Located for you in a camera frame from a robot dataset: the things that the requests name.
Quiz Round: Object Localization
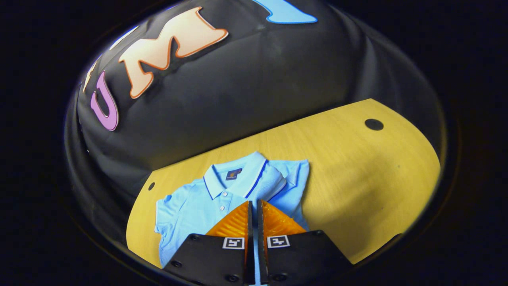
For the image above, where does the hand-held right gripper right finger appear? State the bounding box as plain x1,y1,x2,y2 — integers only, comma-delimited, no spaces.
257,199,354,285

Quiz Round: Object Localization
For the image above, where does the light blue T-shirt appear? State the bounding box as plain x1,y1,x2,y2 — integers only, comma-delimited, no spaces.
154,151,311,285

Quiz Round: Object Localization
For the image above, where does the black backdrop cloth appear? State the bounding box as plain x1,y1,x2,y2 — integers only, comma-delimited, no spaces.
65,0,447,247

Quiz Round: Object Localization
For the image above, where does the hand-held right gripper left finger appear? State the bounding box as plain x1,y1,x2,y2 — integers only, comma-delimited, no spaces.
163,201,254,286

